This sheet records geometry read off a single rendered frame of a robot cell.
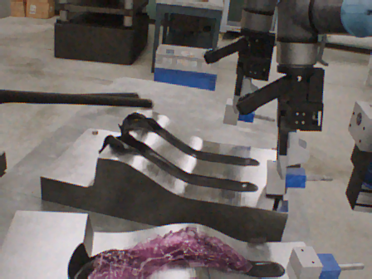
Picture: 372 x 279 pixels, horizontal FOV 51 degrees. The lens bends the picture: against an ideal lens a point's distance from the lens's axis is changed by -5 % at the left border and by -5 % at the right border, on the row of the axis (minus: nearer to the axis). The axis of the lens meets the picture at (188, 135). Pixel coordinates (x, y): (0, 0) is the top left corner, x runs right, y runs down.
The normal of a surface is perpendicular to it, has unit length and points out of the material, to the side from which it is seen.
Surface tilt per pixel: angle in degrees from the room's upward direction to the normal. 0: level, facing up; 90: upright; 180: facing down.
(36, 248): 0
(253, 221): 90
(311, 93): 82
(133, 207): 90
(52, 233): 0
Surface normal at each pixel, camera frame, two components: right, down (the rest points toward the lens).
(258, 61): -0.18, 0.40
